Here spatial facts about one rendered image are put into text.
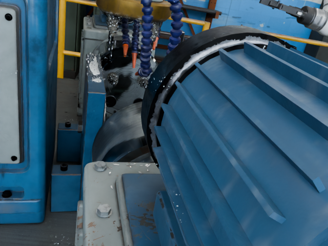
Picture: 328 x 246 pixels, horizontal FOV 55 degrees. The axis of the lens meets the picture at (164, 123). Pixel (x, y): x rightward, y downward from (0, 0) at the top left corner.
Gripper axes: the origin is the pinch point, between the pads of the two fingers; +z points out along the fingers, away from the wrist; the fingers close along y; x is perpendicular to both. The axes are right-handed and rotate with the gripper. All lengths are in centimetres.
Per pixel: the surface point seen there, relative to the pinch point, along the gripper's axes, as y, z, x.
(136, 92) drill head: 35, 46, 41
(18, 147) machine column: 78, 73, 42
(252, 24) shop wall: -421, -174, 39
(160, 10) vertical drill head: 63, 50, 9
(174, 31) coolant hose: 78, 49, 10
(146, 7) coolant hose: 74, 54, 8
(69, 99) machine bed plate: -1, 71, 66
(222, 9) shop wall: -425, -113, 31
